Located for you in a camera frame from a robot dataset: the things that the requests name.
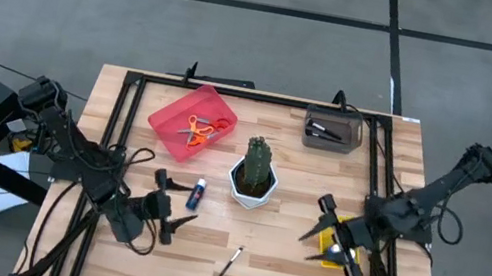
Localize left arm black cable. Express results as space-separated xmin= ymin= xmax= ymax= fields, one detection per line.
xmin=107 ymin=143 xmax=173 ymax=259

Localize red-handled scissors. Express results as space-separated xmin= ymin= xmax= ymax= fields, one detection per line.
xmin=202 ymin=113 xmax=234 ymax=145

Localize black table bracket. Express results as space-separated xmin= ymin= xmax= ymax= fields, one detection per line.
xmin=166 ymin=56 xmax=260 ymax=93

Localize pink-red translucent plastic bin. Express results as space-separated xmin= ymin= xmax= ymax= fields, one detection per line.
xmin=140 ymin=74 xmax=244 ymax=173

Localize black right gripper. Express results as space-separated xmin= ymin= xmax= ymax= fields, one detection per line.
xmin=291 ymin=188 xmax=384 ymax=276

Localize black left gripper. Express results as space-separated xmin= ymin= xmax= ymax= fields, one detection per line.
xmin=123 ymin=163 xmax=207 ymax=251

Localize black aluminium table frame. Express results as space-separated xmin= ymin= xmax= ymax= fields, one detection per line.
xmin=5 ymin=52 xmax=480 ymax=276

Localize dark-bristled black brush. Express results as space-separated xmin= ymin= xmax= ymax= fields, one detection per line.
xmin=303 ymin=126 xmax=344 ymax=145

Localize white hexagonal plant pot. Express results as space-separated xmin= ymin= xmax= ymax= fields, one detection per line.
xmin=222 ymin=153 xmax=283 ymax=215

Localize thick black-handled paintbrush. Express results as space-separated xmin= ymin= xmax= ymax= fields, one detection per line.
xmin=214 ymin=241 xmax=245 ymax=276

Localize dark blue paint bottle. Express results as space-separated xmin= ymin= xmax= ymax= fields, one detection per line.
xmin=184 ymin=175 xmax=209 ymax=214

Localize black table clamp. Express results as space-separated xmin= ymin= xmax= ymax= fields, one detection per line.
xmin=330 ymin=88 xmax=353 ymax=112

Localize green cactus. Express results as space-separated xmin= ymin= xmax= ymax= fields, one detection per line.
xmin=239 ymin=132 xmax=277 ymax=192

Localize grey plastic bin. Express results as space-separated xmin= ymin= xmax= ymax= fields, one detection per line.
xmin=298 ymin=101 xmax=368 ymax=158

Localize yellow slotted plastic basket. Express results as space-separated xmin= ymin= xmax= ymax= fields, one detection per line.
xmin=313 ymin=211 xmax=369 ymax=275

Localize white-bristled black brush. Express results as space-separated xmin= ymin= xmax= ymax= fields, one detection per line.
xmin=305 ymin=117 xmax=347 ymax=143

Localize orange-handled scissors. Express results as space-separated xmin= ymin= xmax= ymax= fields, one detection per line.
xmin=172 ymin=111 xmax=225 ymax=155

